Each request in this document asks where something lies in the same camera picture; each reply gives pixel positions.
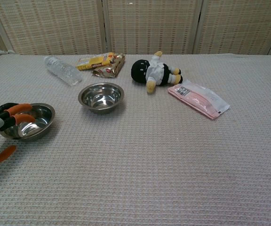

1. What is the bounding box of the yellow snack packet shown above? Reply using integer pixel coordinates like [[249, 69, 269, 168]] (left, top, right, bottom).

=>
[[75, 52, 116, 72]]

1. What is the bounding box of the gold brown snack packet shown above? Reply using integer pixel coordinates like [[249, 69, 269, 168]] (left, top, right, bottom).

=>
[[91, 53, 126, 79]]

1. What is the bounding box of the black white plush doll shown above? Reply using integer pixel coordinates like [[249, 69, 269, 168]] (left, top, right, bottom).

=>
[[131, 50, 183, 95]]

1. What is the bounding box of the clear plastic water bottle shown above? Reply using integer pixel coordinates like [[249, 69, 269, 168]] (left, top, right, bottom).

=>
[[43, 56, 83, 86]]

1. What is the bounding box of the light woven tablecloth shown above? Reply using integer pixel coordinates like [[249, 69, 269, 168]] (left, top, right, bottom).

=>
[[0, 50, 271, 226]]

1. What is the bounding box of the small metal bowl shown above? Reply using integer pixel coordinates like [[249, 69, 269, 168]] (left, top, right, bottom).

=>
[[0, 103, 56, 142], [78, 82, 124, 115]]

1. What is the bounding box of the pink sealed packet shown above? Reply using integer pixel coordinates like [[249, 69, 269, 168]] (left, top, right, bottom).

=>
[[167, 79, 231, 121]]

